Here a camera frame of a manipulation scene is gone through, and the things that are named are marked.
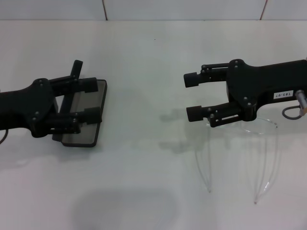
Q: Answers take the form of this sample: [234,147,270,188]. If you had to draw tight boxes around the right gripper cable with connector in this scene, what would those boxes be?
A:
[282,90,307,120]

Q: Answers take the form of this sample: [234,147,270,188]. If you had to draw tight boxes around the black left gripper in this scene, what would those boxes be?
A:
[0,76,101,138]

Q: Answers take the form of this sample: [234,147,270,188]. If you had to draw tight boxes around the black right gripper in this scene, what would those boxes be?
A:
[183,58,307,128]

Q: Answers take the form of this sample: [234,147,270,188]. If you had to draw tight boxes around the black glasses case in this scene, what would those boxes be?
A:
[52,59,108,147]

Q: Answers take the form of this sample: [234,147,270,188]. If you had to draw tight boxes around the clear white glasses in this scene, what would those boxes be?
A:
[195,115,281,205]

